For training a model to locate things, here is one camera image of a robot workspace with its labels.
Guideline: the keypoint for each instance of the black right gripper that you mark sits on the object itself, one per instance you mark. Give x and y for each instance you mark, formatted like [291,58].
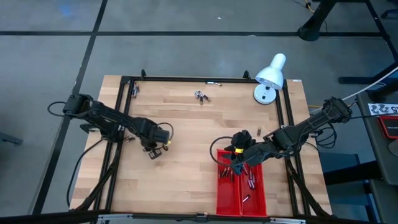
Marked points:
[255,154]

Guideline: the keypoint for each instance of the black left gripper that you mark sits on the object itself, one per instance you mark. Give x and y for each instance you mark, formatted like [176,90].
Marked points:
[157,135]

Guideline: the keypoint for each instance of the silver Energizer battery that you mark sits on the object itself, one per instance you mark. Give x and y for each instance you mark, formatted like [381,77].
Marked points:
[250,175]

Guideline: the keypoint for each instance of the small cylindrical battery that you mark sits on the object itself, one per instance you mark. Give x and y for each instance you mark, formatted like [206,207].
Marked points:
[220,173]

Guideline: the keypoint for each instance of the black copper Duracell battery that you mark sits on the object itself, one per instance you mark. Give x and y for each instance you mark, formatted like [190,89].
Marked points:
[248,183]

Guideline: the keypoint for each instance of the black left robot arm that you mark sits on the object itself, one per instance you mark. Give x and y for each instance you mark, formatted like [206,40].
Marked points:
[112,116]

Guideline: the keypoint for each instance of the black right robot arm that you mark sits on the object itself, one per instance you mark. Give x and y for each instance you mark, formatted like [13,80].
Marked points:
[311,120]

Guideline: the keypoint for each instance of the red plastic bin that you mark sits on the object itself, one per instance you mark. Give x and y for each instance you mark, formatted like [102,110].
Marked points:
[228,202]
[259,205]

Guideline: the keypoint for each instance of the white desk lamp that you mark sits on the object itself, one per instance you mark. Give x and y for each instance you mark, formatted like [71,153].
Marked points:
[270,74]

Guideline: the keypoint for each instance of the grey side table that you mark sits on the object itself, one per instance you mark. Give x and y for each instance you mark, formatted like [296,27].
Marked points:
[373,140]

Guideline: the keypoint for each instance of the grey furniture foot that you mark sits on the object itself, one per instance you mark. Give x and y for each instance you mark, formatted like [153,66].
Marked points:
[9,138]

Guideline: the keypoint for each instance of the black table foot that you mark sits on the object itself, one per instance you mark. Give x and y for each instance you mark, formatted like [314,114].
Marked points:
[357,80]

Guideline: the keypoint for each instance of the paper with black marks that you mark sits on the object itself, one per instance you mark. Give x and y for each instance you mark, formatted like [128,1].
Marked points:
[382,109]

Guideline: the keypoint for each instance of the grey round object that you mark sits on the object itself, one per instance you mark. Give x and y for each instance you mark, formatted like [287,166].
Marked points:
[394,148]

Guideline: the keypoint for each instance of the red framed device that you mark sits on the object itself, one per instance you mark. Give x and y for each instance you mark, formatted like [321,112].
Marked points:
[390,126]

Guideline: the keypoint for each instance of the black desk leg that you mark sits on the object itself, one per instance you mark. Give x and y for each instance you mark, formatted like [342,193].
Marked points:
[314,25]

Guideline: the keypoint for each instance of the black chair base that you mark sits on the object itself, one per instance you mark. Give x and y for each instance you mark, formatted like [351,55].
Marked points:
[390,14]

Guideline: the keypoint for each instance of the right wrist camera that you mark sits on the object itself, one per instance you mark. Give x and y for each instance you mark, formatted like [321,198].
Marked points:
[242,137]

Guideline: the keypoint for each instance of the silver metal bracket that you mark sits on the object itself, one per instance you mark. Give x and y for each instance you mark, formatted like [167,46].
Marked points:
[115,217]
[287,221]

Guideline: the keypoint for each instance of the black metal table frame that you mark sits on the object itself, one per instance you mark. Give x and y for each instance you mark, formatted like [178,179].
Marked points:
[186,79]

